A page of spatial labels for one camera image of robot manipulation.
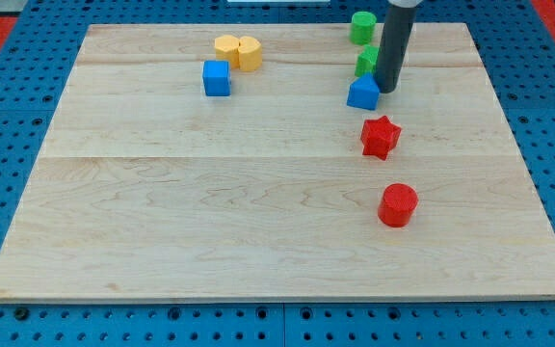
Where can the red star block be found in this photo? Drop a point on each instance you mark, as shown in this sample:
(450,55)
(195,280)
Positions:
(379,137)

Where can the blue cube block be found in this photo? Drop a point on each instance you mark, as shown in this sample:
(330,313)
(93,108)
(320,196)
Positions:
(216,78)

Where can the green cube block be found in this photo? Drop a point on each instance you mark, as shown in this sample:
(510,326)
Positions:
(366,60)

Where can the light wooden board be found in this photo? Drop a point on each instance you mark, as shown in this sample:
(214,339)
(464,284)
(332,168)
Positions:
(148,191)

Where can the blue triangular prism block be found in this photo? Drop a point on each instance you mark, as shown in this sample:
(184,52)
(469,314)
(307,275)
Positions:
(364,93)

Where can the red cylinder block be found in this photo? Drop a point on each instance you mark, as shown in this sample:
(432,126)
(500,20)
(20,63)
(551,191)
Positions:
(397,205)

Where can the yellow heart block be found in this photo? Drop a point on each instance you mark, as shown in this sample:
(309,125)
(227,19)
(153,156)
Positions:
(250,54)

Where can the yellow hexagon block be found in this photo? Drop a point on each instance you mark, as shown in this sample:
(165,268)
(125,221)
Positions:
(226,48)

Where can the green cylinder block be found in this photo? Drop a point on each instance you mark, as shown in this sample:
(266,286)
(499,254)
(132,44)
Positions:
(362,27)

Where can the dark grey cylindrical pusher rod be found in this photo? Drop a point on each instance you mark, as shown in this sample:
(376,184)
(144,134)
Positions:
(397,26)

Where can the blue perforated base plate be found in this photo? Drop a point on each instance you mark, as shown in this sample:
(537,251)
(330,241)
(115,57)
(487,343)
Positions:
(515,43)

